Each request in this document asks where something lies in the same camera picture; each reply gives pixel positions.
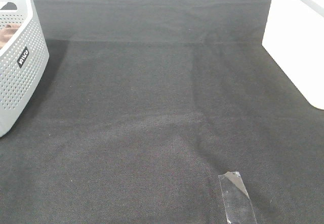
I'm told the brown towel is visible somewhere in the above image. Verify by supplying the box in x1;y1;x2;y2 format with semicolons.
0;23;21;49

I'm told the black table cloth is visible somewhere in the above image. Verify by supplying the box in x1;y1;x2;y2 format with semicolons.
1;0;323;223

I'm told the clear tape strip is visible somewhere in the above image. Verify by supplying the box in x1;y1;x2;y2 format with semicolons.
218;171;257;224

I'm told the white perforated laundry basket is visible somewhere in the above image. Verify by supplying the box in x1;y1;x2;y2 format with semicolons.
1;0;49;136

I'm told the white storage box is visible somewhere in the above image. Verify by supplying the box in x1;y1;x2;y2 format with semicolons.
262;0;323;109

